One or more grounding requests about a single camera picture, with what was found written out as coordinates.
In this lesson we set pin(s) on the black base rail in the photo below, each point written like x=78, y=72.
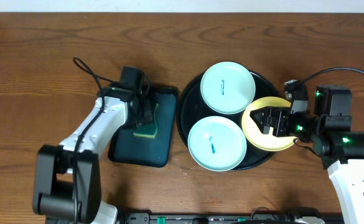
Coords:
x=145, y=218

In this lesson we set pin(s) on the light blue plate top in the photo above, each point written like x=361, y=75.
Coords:
x=227, y=87

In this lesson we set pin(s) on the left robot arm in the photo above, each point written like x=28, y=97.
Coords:
x=67, y=185

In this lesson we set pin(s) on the green and yellow sponge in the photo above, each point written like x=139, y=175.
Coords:
x=148, y=130

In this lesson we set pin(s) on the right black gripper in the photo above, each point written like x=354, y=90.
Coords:
x=281, y=114

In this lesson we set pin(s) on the rectangular dark teal tray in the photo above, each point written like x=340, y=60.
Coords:
x=127, y=148

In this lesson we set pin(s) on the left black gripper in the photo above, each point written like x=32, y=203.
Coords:
x=145, y=112

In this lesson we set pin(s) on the yellow plate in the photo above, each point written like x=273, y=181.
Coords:
x=262, y=141

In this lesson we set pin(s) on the light blue plate bottom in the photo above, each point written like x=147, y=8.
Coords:
x=217, y=143

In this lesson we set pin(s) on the light blue plate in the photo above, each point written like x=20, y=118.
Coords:
x=227, y=87
x=217, y=143

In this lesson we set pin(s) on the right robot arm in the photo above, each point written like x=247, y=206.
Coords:
x=329, y=131

